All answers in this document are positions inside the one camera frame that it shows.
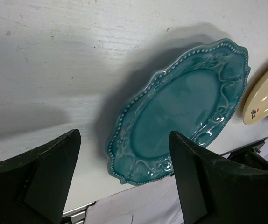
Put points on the cream plate with flowers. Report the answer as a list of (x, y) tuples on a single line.
[(256, 105)]

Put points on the teal scalloped ceramic plate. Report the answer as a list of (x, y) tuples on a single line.
[(196, 95)]

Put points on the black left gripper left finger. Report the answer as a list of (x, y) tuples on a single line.
[(34, 185)]

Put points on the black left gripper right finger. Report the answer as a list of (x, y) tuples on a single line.
[(216, 190)]

